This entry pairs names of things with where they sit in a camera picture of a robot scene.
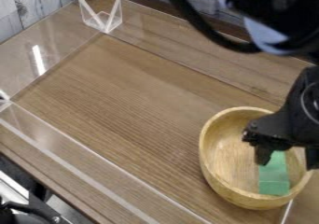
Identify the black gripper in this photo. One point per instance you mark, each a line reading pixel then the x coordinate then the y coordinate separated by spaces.
pixel 290 127

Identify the green rectangular block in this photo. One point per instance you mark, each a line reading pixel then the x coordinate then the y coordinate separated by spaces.
pixel 273 176

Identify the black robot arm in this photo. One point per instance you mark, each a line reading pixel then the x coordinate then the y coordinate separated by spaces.
pixel 282 27

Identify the wooden bowl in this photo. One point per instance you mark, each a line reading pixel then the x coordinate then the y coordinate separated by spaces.
pixel 226 165

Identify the clear acrylic enclosure wall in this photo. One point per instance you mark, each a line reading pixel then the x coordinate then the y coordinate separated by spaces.
pixel 106 108

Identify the black metal mount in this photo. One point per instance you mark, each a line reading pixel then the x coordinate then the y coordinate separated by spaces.
pixel 52 215

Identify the clear acrylic corner bracket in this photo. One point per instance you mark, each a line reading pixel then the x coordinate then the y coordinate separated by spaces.
pixel 101 21

